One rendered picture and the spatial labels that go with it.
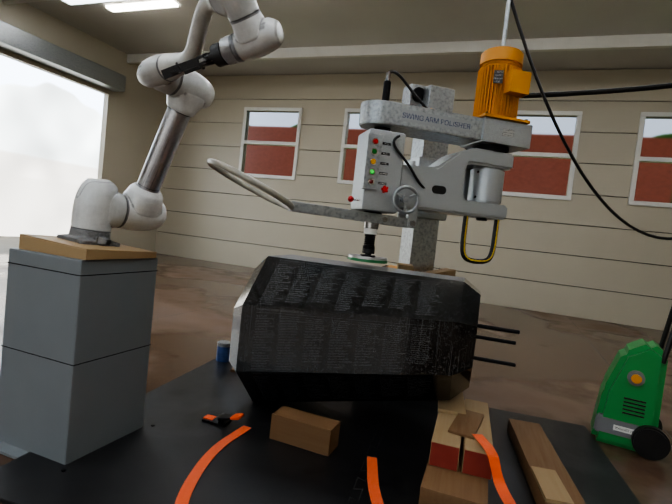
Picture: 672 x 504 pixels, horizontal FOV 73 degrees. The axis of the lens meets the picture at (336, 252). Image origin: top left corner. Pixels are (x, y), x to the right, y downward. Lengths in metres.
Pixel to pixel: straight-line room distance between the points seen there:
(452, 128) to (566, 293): 6.12
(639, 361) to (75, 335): 2.70
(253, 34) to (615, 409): 2.58
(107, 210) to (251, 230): 7.72
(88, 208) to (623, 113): 7.94
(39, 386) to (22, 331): 0.23
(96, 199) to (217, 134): 8.45
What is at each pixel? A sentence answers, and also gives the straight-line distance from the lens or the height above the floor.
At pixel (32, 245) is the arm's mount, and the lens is 2.16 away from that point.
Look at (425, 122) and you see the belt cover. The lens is 2.54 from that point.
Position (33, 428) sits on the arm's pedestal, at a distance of 2.26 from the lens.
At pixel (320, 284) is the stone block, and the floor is 0.73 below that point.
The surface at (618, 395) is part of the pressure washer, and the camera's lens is 3.02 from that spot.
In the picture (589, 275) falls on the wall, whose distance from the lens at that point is 8.46.
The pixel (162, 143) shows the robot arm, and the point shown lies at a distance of 2.16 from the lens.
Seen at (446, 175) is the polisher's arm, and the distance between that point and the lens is 2.57.
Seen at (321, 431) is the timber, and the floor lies 0.12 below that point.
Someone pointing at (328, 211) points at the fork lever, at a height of 1.10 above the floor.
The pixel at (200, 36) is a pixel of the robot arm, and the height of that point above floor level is 1.62.
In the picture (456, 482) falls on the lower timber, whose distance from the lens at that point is 2.02.
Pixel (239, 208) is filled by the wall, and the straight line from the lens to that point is 9.94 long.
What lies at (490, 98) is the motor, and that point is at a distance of 2.81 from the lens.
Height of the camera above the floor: 1.02
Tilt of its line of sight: 3 degrees down
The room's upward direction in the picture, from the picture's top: 6 degrees clockwise
